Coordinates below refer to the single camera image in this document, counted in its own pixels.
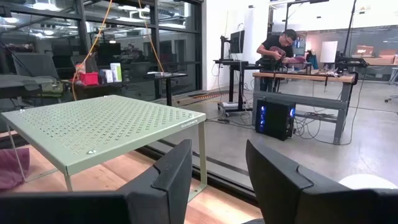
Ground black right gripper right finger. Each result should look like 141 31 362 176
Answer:
245 139 398 224

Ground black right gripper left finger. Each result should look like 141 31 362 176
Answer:
0 139 193 224

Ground green perforated metal shelf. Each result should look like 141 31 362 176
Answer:
1 94 208 202

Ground black computer tower blue lights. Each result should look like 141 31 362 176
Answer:
254 98 297 142

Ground wood top grey workbench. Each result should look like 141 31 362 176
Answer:
251 70 356 146

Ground red box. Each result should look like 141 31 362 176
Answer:
78 72 100 86

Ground small white box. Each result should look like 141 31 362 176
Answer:
99 68 114 84

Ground tall white green box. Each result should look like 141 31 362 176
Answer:
109 62 123 83

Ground white rectangular panel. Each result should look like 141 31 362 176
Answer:
320 40 339 64

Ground dark grey armchair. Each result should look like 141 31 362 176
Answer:
0 52 65 103

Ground black side table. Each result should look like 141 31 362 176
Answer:
62 72 189 107

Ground black standing desk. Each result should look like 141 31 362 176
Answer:
213 34 261 113

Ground brown cardboard box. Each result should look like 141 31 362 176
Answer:
356 45 374 57

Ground person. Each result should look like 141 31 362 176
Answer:
256 29 299 93

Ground black monitor on stand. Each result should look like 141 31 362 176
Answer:
229 29 246 55

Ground black tripod pole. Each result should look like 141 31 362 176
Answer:
343 0 358 57

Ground orange black cable ramp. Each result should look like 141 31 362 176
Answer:
192 90 233 101

